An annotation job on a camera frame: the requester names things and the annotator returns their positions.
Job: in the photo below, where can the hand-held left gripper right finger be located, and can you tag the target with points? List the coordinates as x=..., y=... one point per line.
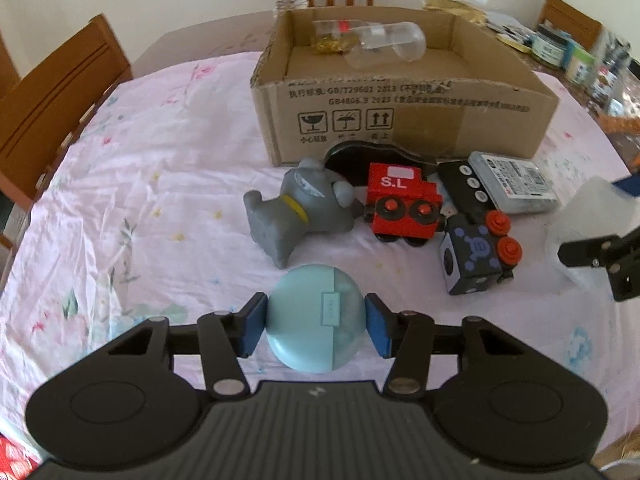
x=380, y=327

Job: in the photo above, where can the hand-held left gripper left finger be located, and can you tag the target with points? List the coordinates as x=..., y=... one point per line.
x=252, y=325

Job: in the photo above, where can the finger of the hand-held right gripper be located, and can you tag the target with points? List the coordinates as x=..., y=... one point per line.
x=590, y=252
x=629, y=183

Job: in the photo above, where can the translucent white plastic container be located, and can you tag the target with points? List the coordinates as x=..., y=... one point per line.
x=595, y=210

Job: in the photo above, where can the light blue round case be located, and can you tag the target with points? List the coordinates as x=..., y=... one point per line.
x=310, y=320

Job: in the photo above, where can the grey box with label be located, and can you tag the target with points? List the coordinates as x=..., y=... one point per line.
x=520, y=180

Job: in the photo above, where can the black toy train car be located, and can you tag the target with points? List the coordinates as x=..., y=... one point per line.
x=470, y=255

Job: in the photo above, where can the grey elephant toy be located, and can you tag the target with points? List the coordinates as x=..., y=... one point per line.
x=300, y=210

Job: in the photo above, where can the red toy train engine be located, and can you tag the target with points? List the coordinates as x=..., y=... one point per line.
x=400, y=185

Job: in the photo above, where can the black block with round buttons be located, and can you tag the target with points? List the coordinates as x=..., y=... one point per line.
x=465, y=180

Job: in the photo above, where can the black oval case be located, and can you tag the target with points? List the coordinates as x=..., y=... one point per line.
x=350, y=160

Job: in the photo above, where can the cardboard box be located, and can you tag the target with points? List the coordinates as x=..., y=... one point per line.
x=425, y=125

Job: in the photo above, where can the orange snack packet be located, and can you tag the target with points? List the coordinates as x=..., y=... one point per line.
x=622, y=122

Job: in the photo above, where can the green and beige box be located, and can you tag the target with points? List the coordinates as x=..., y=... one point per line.
x=580, y=62

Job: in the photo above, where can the pink floral tablecloth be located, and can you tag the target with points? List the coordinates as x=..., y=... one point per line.
x=150, y=185

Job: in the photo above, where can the printed paper sheets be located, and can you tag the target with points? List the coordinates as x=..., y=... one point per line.
x=515, y=35

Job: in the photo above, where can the gold foil bag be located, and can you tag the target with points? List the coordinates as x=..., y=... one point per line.
x=450, y=10

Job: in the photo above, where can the red printed packet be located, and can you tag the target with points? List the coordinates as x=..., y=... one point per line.
x=15, y=457

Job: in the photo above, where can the clear plastic jar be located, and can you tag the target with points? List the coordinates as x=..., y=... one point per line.
x=395, y=40

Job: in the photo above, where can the gold beads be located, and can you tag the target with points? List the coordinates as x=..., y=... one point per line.
x=327, y=46

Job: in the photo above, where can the small clear bottle red label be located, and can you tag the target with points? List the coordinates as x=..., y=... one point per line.
x=332, y=30

